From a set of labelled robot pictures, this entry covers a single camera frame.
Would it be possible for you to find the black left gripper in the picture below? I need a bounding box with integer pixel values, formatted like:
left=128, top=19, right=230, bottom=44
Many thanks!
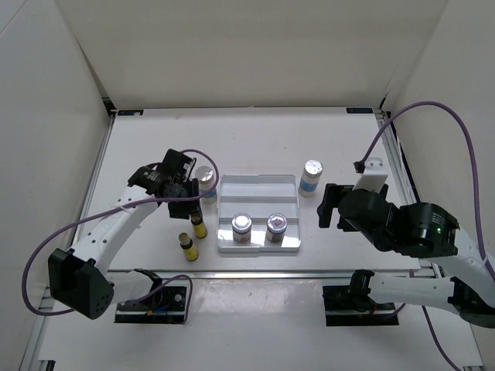
left=165, top=177, right=203, bottom=220

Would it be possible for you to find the yellow-label small bottle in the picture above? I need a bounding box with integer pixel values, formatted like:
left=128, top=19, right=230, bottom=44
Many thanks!
left=178, top=233, right=199, bottom=261
left=191, top=215, right=208, bottom=239

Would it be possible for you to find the silver-lid spice jar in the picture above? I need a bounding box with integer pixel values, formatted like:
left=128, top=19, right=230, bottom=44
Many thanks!
left=231, top=213, right=252, bottom=243

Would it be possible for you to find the red-logo-lid spice jar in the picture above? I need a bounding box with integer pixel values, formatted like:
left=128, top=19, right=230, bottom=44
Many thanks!
left=265, top=213, right=288, bottom=243

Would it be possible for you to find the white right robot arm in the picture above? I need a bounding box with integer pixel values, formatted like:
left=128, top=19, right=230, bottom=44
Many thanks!
left=317, top=183, right=494, bottom=328

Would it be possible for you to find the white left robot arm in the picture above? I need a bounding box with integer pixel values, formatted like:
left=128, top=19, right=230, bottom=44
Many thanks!
left=48, top=149, right=200, bottom=319

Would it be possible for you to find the left blue-label salt shaker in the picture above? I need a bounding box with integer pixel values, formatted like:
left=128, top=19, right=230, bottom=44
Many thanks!
left=195, top=165, right=217, bottom=204

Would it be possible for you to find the blue-label salt shaker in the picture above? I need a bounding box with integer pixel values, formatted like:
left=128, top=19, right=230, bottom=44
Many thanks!
left=195, top=165, right=217, bottom=204
left=299, top=159, right=323, bottom=198

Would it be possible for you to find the right blue-label salt shaker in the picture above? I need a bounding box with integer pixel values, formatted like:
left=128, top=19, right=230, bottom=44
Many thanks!
left=299, top=159, right=323, bottom=198

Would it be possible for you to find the white divided plastic tray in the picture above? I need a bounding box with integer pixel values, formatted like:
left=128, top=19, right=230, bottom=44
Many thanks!
left=217, top=175, right=301, bottom=255

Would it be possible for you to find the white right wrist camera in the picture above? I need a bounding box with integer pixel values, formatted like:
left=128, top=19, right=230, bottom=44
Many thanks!
left=353, top=157, right=388, bottom=192

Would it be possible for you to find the aluminium table frame rail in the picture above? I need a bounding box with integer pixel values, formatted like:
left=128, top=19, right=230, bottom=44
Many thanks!
left=104, top=270, right=411, bottom=281

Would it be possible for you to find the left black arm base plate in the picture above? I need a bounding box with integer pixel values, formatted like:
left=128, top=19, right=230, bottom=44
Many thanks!
left=114, top=279, right=190, bottom=325

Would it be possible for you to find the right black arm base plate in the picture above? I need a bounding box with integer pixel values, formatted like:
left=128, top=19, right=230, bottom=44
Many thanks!
left=323, top=285, right=399, bottom=327

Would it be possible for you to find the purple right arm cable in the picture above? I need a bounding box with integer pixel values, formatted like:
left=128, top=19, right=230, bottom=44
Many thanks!
left=353, top=100, right=495, bottom=371

